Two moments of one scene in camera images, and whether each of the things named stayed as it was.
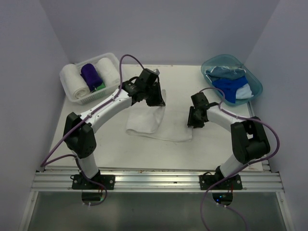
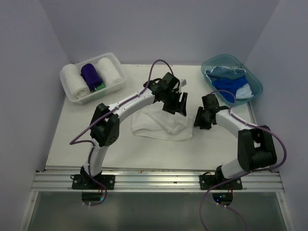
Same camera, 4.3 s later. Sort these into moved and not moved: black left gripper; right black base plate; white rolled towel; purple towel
Moved: black left gripper
Not moved: white rolled towel; right black base plate; purple towel
